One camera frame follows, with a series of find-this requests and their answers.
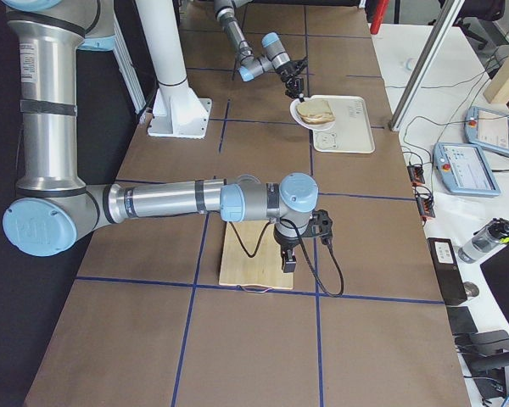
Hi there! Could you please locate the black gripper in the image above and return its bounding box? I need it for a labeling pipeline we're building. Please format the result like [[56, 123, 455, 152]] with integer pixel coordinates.
[[273, 226, 299, 273], [278, 63, 305, 103]]

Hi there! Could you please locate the white round plate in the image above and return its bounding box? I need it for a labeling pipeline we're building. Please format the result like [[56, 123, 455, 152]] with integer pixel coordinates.
[[289, 97, 336, 130]]

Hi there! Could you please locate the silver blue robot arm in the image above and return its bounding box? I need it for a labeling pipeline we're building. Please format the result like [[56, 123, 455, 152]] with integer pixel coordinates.
[[214, 0, 308, 102], [2, 1, 329, 272]]

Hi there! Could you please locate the bread slice under egg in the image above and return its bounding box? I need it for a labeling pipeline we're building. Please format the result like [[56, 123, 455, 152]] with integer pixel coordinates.
[[301, 112, 335, 125]]

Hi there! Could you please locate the wooden cutting board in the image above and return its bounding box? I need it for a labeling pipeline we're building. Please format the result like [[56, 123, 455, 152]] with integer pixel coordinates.
[[219, 220, 294, 290]]

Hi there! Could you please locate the white bear tray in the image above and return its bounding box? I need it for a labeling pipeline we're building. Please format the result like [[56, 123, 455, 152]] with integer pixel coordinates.
[[312, 95, 375, 153]]

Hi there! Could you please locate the red object at back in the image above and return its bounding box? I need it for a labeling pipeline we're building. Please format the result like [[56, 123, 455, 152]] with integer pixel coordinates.
[[370, 0, 389, 35]]

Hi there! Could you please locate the white pillar with base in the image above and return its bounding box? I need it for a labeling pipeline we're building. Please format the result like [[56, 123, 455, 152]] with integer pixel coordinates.
[[136, 0, 212, 139]]

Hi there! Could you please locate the far orange black adapter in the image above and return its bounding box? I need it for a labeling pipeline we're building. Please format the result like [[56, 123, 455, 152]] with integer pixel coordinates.
[[407, 164, 425, 187]]

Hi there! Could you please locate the orange black adapter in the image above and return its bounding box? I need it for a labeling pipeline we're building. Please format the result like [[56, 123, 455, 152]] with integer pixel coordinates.
[[407, 164, 425, 187], [415, 192, 435, 222]]

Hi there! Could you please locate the near orange black adapter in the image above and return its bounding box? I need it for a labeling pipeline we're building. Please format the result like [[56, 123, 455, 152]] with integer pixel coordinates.
[[415, 192, 435, 222]]

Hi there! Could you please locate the black box with label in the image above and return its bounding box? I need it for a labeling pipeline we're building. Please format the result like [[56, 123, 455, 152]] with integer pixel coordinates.
[[427, 237, 467, 306]]

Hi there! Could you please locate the near blue teach pendant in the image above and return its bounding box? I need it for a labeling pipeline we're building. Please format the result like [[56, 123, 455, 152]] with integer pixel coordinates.
[[433, 142, 501, 197]]

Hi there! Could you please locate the blue teach pendant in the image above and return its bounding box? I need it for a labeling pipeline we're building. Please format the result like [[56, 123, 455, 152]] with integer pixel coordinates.
[[464, 106, 509, 156], [433, 142, 501, 197]]

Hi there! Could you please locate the far blue teach pendant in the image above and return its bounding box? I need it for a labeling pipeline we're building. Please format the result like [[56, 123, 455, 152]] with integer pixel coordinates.
[[464, 106, 509, 156]]

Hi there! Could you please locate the black office chair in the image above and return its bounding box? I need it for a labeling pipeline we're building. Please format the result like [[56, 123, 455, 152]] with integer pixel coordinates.
[[453, 0, 506, 51]]

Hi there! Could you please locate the clear water bottle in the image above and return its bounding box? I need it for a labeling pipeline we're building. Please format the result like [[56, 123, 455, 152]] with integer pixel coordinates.
[[458, 218, 509, 263]]

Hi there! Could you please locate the black stand base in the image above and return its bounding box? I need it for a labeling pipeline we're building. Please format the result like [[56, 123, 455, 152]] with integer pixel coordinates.
[[455, 330, 509, 384]]

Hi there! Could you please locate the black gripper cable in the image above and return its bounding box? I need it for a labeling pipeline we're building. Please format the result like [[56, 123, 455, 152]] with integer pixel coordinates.
[[227, 215, 347, 297]]

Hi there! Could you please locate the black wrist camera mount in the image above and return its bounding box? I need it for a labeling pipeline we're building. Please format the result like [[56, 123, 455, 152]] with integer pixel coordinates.
[[306, 209, 333, 247]]

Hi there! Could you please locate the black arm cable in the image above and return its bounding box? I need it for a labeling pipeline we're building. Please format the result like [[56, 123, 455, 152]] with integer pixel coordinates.
[[231, 37, 255, 81]]

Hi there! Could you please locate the aluminium frame post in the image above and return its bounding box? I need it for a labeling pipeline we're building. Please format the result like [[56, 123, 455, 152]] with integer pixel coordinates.
[[389, 0, 465, 132]]

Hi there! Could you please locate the aluminium rail behind pillar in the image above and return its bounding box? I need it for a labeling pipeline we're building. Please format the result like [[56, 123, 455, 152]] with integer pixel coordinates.
[[113, 16, 146, 114]]

